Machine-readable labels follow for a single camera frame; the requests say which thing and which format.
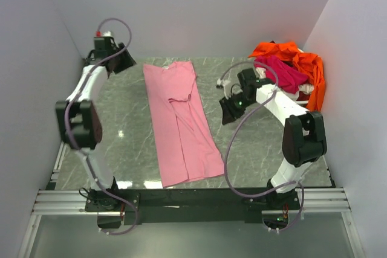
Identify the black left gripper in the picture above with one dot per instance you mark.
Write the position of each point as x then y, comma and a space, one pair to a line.
127, 61

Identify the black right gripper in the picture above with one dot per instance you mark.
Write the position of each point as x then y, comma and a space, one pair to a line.
229, 113

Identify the light pink t shirt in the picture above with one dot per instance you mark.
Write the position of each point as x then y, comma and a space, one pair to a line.
185, 147

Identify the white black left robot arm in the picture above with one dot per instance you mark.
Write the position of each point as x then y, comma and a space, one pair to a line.
79, 124

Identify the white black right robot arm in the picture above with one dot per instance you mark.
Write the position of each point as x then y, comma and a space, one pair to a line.
303, 141

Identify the cream white t shirt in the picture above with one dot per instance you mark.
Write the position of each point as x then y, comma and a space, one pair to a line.
305, 88

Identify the magenta t shirt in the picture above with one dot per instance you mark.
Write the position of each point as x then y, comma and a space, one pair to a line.
289, 79

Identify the dark red t shirt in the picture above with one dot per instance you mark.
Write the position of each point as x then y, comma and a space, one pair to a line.
301, 98

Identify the orange t shirt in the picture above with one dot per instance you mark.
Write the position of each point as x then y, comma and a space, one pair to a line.
307, 63

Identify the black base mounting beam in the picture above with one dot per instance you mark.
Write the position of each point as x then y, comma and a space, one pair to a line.
186, 205

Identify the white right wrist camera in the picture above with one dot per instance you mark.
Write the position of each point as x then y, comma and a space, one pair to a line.
226, 86

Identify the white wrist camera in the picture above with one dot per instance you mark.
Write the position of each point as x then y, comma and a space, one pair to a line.
104, 34
226, 86

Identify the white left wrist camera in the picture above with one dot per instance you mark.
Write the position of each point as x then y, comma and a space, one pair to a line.
104, 34

